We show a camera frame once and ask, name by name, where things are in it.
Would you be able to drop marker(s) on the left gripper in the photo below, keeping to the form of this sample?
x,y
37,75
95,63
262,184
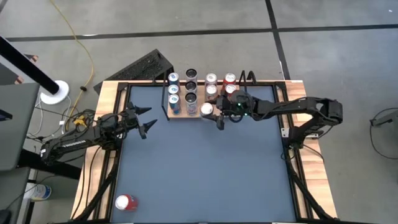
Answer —
x,y
130,122

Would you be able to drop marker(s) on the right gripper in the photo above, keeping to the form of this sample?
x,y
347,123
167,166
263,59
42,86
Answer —
x,y
236,107

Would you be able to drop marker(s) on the silver Diet Coke can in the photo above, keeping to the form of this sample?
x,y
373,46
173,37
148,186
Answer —
x,y
211,78
211,89
206,109

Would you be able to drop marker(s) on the white Celsius can black lid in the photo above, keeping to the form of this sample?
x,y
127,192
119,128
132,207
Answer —
x,y
191,86
191,99
191,74

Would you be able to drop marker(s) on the blue silver Red Bull can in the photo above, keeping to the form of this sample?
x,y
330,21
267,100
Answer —
x,y
173,90
174,101
173,77

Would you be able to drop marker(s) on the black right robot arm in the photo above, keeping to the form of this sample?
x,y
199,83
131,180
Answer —
x,y
295,105

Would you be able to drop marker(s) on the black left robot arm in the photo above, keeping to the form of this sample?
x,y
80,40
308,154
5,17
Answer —
x,y
73,143

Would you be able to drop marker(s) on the black perforated metal box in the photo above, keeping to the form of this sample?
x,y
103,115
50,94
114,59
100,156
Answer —
x,y
140,67

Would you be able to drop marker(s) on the small black floor object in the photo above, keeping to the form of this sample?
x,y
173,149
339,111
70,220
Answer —
x,y
83,88

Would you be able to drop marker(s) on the black desk beam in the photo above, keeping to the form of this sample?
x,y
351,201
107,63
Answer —
x,y
49,166

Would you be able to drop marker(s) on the orange white striped foot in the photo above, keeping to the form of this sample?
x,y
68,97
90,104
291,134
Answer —
x,y
19,81
32,58

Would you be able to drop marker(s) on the black pole white round base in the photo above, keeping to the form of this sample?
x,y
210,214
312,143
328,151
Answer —
x,y
28,67

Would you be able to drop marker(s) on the white plastic bottle blue label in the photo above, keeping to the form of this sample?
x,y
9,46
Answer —
x,y
38,192

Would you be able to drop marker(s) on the dark gray cabinet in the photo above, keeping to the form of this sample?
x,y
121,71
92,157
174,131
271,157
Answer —
x,y
12,196

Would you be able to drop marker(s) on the gray stand base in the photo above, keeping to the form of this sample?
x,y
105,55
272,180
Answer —
x,y
387,119

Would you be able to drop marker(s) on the black metal table frame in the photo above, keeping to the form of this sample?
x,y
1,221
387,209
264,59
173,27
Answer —
x,y
143,83

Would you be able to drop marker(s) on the silver metal bracket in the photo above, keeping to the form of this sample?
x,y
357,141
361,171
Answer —
x,y
284,132

